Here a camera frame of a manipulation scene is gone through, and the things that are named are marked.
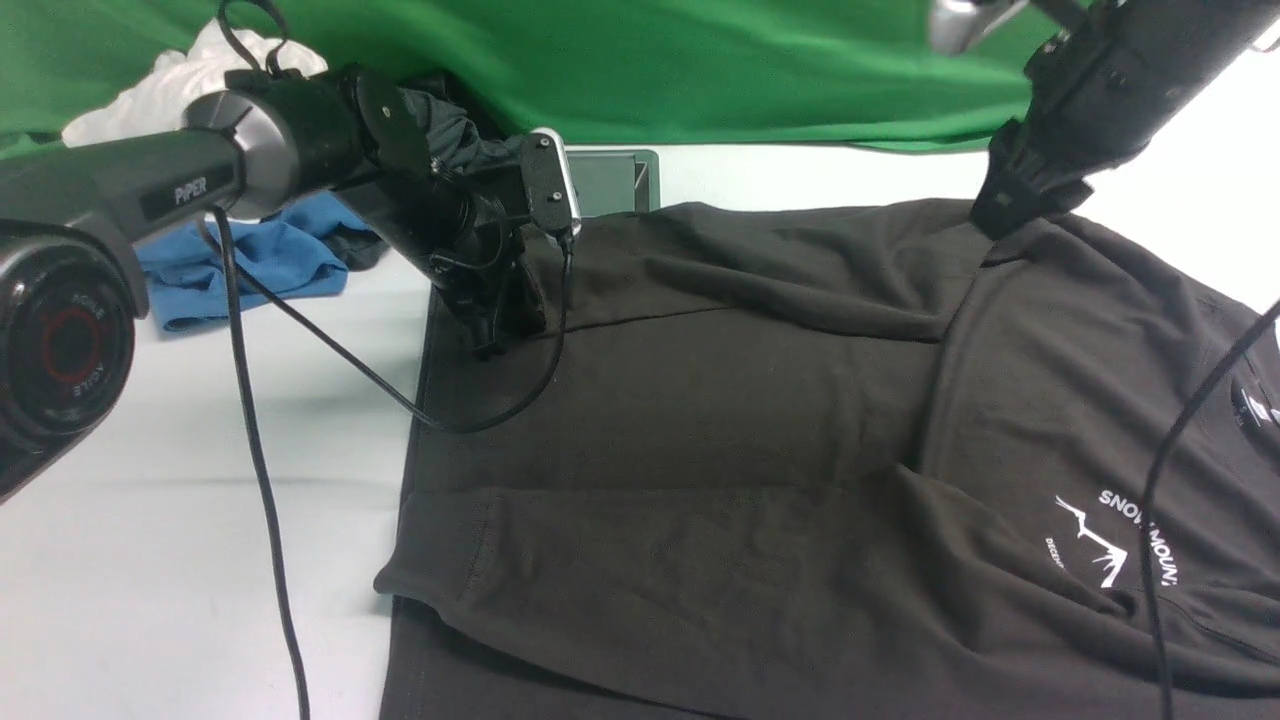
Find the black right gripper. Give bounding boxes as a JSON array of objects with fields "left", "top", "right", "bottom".
[{"left": 970, "top": 111, "right": 1108, "bottom": 241}]

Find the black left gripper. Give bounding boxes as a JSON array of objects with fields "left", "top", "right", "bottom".
[{"left": 375, "top": 141, "right": 547, "bottom": 361}]

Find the dark gray long-sleeved shirt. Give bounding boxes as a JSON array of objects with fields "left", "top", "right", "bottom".
[{"left": 375, "top": 200, "right": 1279, "bottom": 719}]

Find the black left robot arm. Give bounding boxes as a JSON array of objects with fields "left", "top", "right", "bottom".
[{"left": 1, "top": 65, "right": 580, "bottom": 496}]

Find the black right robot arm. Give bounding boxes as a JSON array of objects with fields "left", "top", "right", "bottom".
[{"left": 970, "top": 1, "right": 1277, "bottom": 240}]

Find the crumpled dark teal shirt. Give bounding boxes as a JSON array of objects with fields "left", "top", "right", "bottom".
[{"left": 333, "top": 69, "right": 524, "bottom": 236}]

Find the crumpled blue shirt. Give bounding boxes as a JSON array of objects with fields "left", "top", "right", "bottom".
[{"left": 137, "top": 193, "right": 389, "bottom": 334}]

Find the crumpled white shirt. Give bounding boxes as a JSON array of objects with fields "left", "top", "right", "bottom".
[{"left": 61, "top": 20, "right": 332, "bottom": 149}]

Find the green backdrop cloth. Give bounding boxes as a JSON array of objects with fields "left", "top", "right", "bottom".
[{"left": 0, "top": 0, "right": 1061, "bottom": 156}]

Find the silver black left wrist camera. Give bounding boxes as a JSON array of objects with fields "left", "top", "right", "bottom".
[{"left": 518, "top": 127, "right": 582, "bottom": 242}]

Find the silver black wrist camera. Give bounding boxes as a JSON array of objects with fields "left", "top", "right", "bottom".
[
  {"left": 927, "top": 0, "right": 1029, "bottom": 56},
  {"left": 518, "top": 127, "right": 582, "bottom": 242}
]

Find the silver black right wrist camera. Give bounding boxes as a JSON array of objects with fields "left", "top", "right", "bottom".
[{"left": 927, "top": 0, "right": 1029, "bottom": 56}]

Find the black right camera cable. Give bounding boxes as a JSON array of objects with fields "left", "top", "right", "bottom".
[{"left": 1138, "top": 300, "right": 1280, "bottom": 720}]

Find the black camera cable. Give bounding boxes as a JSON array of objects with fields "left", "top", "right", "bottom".
[
  {"left": 205, "top": 0, "right": 576, "bottom": 720},
  {"left": 1138, "top": 300, "right": 1280, "bottom": 720}
]

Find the black left camera cable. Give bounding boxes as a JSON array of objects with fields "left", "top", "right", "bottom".
[{"left": 205, "top": 0, "right": 576, "bottom": 720}]

